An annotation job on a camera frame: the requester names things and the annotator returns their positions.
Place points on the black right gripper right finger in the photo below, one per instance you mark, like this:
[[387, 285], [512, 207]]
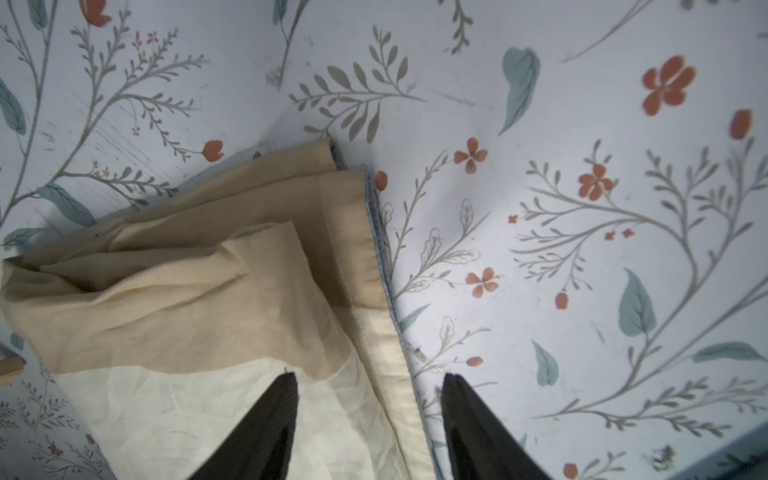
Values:
[[478, 444]]

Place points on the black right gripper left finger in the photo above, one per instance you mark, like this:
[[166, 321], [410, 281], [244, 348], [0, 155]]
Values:
[[260, 446]]

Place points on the beige and grey pillowcase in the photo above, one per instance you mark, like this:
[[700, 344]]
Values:
[[165, 328]]

